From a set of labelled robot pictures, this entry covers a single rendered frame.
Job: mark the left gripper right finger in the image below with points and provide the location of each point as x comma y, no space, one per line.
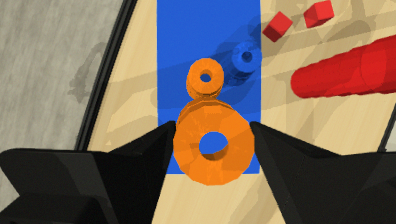
312,185

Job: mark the red cube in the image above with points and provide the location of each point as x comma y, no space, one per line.
318,14
277,27

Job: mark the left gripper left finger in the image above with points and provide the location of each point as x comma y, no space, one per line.
126,181

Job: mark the red cup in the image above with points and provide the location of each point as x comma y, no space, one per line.
317,81
331,76
295,84
350,72
305,83
378,65

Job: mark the blue flat mat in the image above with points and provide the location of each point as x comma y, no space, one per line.
188,30

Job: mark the orange cup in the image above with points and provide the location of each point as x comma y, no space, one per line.
197,88
204,115
206,72

